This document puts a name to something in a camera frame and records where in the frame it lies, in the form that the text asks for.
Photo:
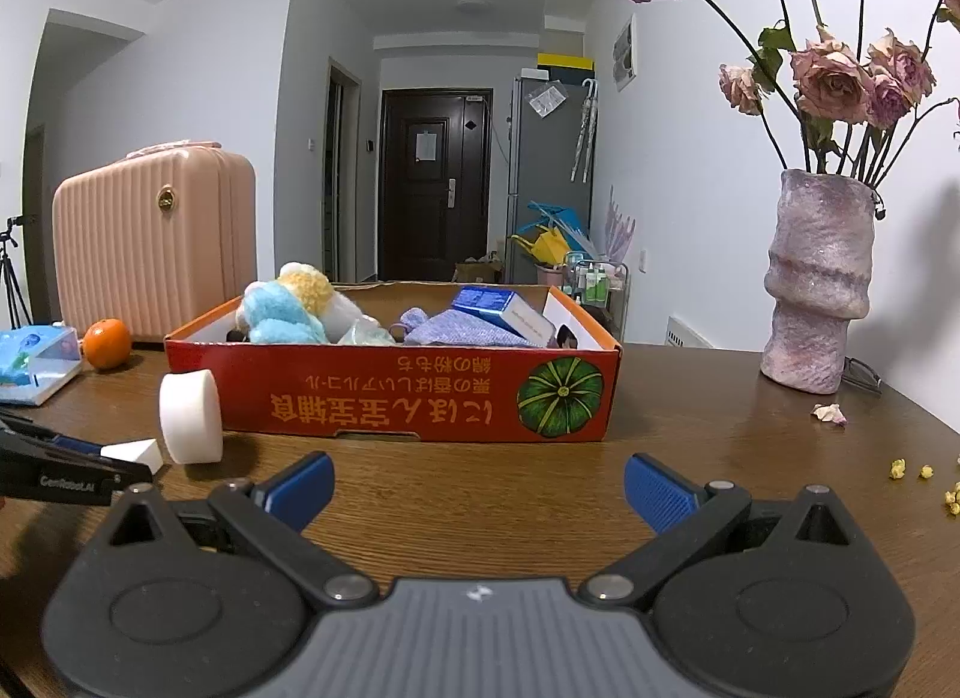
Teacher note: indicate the white paper notice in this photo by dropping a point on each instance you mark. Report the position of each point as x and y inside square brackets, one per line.
[425, 146]

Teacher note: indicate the clear plastic packet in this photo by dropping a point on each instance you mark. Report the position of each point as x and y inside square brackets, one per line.
[546, 100]

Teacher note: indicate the metal trolley with bottles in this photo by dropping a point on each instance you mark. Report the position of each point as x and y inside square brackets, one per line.
[600, 285]

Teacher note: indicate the white wall electrical panel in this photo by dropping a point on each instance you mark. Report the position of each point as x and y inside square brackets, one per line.
[625, 54]

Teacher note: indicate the fallen dried petal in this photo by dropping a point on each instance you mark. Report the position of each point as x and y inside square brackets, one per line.
[829, 414]

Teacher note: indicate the bunch of dried pink roses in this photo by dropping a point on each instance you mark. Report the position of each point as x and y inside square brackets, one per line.
[832, 79]

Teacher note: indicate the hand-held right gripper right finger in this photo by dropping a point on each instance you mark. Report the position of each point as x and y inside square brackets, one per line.
[660, 492]

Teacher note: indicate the scattered yellow flower bits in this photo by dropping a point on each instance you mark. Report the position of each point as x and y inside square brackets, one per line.
[952, 497]

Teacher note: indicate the blue and white carton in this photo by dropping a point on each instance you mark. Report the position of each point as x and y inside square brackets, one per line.
[495, 308]

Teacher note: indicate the yellow watering can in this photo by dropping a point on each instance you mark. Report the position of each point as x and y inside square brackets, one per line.
[551, 244]

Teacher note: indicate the white wedge sponge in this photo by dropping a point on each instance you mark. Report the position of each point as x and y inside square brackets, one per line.
[135, 456]

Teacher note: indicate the purple knitted pouch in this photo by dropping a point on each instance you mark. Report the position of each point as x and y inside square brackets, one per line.
[465, 332]

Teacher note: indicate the yellow and black box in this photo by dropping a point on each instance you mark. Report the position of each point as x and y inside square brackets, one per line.
[564, 65]

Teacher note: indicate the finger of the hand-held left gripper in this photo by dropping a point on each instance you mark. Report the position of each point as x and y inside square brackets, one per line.
[75, 444]
[112, 471]

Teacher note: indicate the mottled purple ceramic vase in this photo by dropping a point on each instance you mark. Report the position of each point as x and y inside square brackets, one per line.
[817, 293]

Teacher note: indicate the blue tissue pack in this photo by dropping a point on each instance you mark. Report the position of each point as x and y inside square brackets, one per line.
[37, 364]

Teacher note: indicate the dark brown entrance door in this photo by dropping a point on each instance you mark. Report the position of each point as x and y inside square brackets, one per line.
[431, 218]

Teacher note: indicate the blue plastic rack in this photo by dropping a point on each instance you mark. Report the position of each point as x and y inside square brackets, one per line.
[562, 218]

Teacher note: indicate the side room door frame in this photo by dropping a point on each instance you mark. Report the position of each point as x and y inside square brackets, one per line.
[345, 165]

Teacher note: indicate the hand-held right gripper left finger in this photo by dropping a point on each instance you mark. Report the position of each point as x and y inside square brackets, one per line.
[304, 488]

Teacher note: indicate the grey refrigerator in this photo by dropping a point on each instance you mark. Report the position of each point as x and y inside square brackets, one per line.
[544, 165]

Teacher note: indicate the white round cup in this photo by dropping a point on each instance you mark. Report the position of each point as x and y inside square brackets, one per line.
[191, 417]

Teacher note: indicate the brown cardboard box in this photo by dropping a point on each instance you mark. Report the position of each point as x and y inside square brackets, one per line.
[478, 272]

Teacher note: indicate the white wall heater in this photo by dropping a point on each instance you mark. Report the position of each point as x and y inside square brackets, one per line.
[688, 332]

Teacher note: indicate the pink plastic bucket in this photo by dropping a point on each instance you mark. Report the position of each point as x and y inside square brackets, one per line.
[550, 273]

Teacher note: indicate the orange cardboard box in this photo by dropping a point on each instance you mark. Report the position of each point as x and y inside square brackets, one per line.
[375, 394]

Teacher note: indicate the orange fruit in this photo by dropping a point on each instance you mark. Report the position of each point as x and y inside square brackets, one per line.
[107, 344]

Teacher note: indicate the translucent plastic bag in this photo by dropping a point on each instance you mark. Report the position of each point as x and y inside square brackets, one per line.
[366, 332]

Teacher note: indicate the light blue plush toy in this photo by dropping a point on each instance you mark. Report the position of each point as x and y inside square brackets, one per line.
[274, 315]

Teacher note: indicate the yellow and white sheep plush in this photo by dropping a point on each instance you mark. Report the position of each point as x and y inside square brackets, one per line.
[307, 285]

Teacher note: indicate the black camera tripod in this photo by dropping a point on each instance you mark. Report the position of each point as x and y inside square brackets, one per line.
[11, 270]

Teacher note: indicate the pink ribbed suitcase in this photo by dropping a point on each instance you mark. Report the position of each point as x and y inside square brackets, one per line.
[150, 240]

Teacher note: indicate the white folded umbrella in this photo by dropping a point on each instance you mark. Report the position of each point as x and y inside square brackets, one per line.
[578, 135]
[592, 128]

